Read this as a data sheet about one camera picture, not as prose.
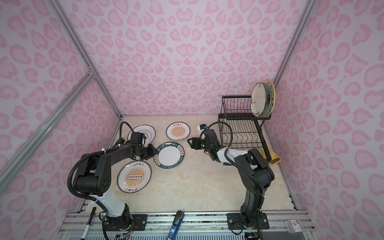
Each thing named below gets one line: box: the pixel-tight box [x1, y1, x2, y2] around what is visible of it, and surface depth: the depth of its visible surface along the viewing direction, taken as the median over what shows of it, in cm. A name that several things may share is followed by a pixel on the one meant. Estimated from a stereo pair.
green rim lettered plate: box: [153, 142, 185, 169], surface depth 100 cm
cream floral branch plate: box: [250, 82, 267, 118], surface depth 90 cm
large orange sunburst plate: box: [117, 160, 152, 194], surface depth 90 cm
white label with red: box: [290, 219, 302, 233], surface depth 72 cm
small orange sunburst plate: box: [166, 121, 191, 141], surface depth 112 cm
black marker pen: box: [81, 207, 97, 240], surface depth 74 cm
